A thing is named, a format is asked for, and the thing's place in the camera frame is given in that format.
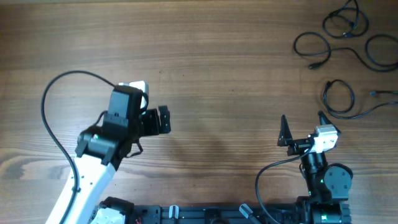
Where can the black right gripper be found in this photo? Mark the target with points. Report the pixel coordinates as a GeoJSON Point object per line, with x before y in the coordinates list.
{"type": "Point", "coordinates": [298, 145]}

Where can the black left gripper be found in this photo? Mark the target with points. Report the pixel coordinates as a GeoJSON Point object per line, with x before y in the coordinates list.
{"type": "Point", "coordinates": [153, 128]}

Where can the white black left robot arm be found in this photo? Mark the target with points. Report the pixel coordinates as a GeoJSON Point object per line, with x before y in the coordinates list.
{"type": "Point", "coordinates": [99, 152]}

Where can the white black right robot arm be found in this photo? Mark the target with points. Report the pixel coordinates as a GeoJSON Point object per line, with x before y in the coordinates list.
{"type": "Point", "coordinates": [328, 184]}

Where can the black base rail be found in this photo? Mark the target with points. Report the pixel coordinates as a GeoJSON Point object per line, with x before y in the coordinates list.
{"type": "Point", "coordinates": [281, 213]}

